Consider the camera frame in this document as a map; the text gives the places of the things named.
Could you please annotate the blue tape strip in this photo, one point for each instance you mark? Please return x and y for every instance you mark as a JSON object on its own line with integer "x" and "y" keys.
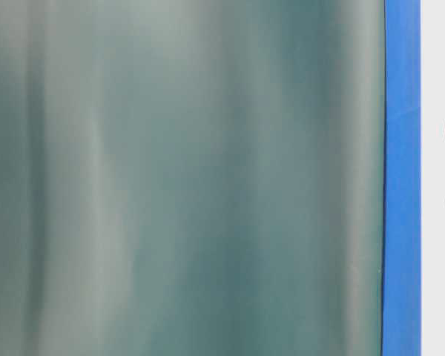
{"x": 401, "y": 331}

